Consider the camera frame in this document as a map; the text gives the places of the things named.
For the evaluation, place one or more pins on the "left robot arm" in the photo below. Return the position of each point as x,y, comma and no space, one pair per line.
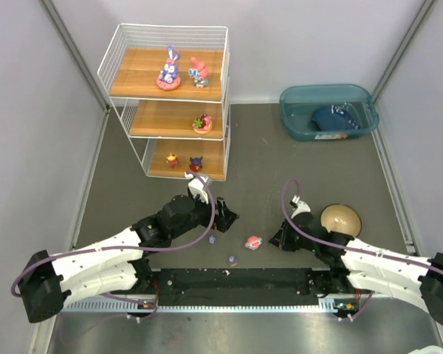
51,282

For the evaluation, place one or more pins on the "wooden round block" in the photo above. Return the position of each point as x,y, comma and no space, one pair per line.
342,219

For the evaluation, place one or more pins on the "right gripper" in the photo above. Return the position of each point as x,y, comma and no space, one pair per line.
287,236

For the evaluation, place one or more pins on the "pink bear strawberry toy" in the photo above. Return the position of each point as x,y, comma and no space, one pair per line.
202,124

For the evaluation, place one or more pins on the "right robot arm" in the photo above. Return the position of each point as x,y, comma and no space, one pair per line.
415,280

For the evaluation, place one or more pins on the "pink bunny toy on shelf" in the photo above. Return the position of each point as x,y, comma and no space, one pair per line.
198,72

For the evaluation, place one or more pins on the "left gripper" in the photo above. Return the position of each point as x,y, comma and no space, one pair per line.
219,213

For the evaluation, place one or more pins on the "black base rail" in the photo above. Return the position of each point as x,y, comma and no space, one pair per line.
242,286

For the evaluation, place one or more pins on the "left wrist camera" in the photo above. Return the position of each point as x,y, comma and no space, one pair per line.
197,186

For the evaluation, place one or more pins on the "blue caped toy figure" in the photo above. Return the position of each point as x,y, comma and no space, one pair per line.
196,163

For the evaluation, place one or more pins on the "white wire wooden shelf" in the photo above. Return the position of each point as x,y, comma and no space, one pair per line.
159,122

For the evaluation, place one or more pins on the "teal plastic bin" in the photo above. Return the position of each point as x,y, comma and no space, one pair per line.
297,104

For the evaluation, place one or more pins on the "yellow red toy figure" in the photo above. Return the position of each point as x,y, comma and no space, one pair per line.
172,160

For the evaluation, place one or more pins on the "purple bunny donut toy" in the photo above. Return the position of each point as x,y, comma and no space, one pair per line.
169,78

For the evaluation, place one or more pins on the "blue cap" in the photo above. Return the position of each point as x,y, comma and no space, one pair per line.
334,118

